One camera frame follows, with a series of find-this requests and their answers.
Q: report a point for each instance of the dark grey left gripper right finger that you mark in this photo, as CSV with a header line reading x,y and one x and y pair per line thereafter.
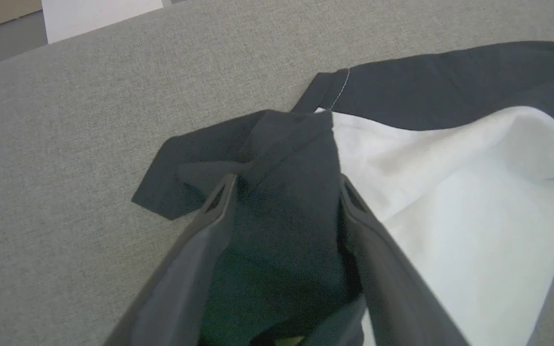
x,y
397,288

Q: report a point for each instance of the white shirt with dark sleeves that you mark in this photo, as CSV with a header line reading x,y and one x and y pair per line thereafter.
x,y
450,192

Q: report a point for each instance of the light grey fabric sofa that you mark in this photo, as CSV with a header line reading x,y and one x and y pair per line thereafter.
x,y
65,168

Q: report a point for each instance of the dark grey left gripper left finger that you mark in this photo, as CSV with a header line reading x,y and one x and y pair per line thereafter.
x,y
181,278

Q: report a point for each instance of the white box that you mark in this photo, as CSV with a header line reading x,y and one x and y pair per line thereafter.
x,y
94,17

